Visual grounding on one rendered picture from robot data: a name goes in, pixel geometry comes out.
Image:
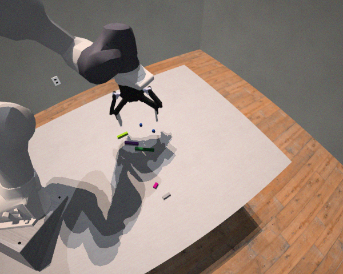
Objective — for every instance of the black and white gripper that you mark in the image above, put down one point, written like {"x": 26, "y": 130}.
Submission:
{"x": 136, "y": 95}

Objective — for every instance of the grey rod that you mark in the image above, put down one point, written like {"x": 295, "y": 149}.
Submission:
{"x": 166, "y": 195}

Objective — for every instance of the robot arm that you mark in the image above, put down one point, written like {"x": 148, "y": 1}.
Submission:
{"x": 23, "y": 200}

